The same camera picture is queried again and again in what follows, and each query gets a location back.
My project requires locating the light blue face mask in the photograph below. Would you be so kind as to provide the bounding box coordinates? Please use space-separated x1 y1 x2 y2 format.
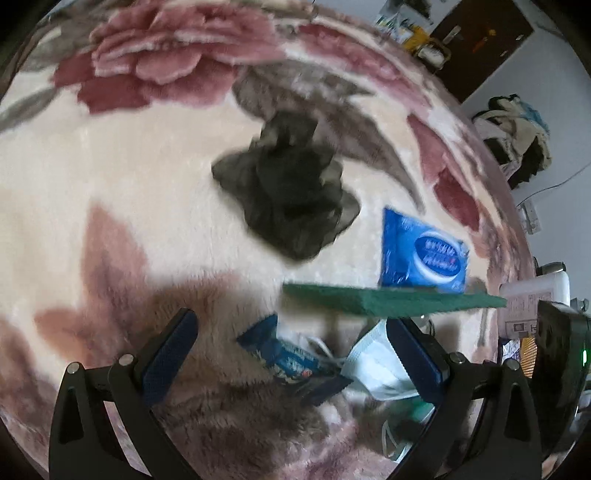
342 318 438 462

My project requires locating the pile of clothes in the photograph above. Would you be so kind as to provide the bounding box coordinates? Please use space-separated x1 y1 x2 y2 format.
471 95 552 190

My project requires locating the green scouring pad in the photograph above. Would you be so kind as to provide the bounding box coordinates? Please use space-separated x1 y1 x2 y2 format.
283 282 508 319

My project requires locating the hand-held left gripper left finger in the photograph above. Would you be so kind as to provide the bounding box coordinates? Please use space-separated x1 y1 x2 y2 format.
48 308 199 480

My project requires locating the floral printed blanket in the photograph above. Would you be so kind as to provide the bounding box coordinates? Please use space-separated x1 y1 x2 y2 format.
0 0 536 480

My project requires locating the dark brown door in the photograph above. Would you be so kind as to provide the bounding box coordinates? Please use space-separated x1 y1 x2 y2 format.
427 0 536 104

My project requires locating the yellow mesh basket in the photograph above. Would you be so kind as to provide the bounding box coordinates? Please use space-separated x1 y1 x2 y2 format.
519 335 542 380

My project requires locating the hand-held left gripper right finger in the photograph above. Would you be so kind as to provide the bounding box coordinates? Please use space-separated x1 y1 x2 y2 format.
385 318 542 480

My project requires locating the colourful printed box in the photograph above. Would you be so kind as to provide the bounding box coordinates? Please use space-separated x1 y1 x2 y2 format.
376 13 411 43

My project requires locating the dark blue snack packet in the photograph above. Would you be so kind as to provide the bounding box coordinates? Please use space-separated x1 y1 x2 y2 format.
236 314 354 408

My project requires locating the white jar with printed label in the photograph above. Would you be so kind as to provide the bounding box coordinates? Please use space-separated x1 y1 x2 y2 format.
499 273 570 342

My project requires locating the black mesh cloth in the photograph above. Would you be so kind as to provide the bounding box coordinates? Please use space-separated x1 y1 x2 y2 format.
211 113 361 265

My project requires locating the blue wet wipes packet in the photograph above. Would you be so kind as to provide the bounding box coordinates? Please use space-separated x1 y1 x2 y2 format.
378 207 471 294

